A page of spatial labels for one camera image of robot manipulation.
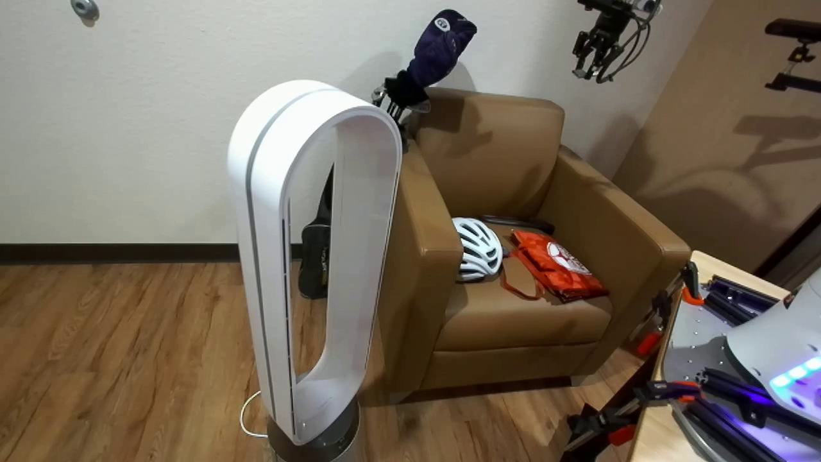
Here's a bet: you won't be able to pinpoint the wooden side table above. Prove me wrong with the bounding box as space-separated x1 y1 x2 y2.
626 248 793 462

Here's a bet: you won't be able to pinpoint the white fan power cable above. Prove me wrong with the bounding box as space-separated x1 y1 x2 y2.
236 387 273 442

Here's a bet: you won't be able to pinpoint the red bag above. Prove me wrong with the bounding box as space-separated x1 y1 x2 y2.
498 225 612 306

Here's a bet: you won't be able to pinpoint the red black clamp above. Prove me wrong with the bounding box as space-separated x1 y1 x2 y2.
563 375 707 452
630 259 713 361

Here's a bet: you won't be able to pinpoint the metal wall fixture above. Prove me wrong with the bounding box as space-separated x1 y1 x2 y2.
71 0 103 26

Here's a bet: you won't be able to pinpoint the white bladeless tower fan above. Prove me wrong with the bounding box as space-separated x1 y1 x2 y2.
227 76 407 462

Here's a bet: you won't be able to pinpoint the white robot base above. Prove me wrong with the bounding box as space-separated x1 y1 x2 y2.
723 268 821 431

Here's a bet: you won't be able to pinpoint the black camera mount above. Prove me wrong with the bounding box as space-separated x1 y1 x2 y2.
763 16 821 94

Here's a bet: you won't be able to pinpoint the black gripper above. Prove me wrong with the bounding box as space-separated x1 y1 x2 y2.
571 0 668 85

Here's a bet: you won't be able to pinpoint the brown leather armchair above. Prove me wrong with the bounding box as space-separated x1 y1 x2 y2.
363 88 693 406

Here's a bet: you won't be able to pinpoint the white bicycle helmet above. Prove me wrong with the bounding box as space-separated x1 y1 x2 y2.
450 215 509 284

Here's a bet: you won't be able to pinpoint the black white golf headcover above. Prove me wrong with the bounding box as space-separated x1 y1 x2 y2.
369 72 434 130

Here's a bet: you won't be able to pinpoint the black golf bag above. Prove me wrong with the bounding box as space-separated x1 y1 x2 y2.
295 164 340 303

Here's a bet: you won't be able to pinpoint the black bars on table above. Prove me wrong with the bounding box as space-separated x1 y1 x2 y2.
702 275 777 329

